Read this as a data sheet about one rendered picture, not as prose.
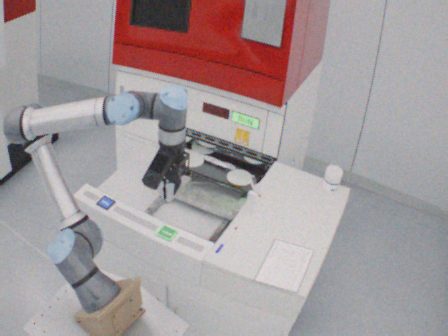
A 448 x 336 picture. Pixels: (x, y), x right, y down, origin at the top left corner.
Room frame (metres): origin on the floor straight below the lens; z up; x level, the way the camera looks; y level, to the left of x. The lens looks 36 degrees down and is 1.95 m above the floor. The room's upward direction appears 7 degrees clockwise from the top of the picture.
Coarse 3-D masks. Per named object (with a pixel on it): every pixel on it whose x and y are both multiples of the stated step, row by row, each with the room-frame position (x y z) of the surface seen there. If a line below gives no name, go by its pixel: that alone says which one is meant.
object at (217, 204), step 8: (192, 184) 1.37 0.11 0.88; (184, 192) 1.31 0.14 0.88; (192, 192) 1.32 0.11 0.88; (200, 192) 1.32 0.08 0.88; (208, 192) 1.33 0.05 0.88; (184, 200) 1.29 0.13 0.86; (192, 200) 1.28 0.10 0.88; (200, 200) 1.28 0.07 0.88; (208, 200) 1.28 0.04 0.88; (216, 200) 1.29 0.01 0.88; (224, 200) 1.29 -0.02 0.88; (232, 200) 1.30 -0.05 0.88; (208, 208) 1.25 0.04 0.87; (216, 208) 1.24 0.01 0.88; (224, 208) 1.25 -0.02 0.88; (232, 208) 1.25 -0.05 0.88; (224, 216) 1.23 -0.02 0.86; (232, 216) 1.22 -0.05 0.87
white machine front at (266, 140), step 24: (120, 72) 1.76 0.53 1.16; (144, 72) 1.71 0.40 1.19; (192, 96) 1.62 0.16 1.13; (216, 96) 1.58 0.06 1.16; (240, 96) 1.54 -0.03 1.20; (144, 120) 1.70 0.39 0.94; (192, 120) 1.61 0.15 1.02; (216, 120) 1.57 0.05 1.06; (264, 120) 1.50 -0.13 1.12; (216, 144) 1.57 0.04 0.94; (240, 144) 1.53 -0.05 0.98; (264, 144) 1.50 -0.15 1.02
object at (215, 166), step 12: (192, 144) 1.62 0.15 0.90; (204, 156) 1.54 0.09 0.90; (216, 156) 1.55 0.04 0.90; (228, 156) 1.56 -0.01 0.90; (192, 168) 1.44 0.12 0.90; (204, 168) 1.45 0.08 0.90; (216, 168) 1.46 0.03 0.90; (228, 168) 1.47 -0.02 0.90; (240, 168) 1.48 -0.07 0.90; (252, 168) 1.49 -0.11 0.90; (228, 180) 1.39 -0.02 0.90
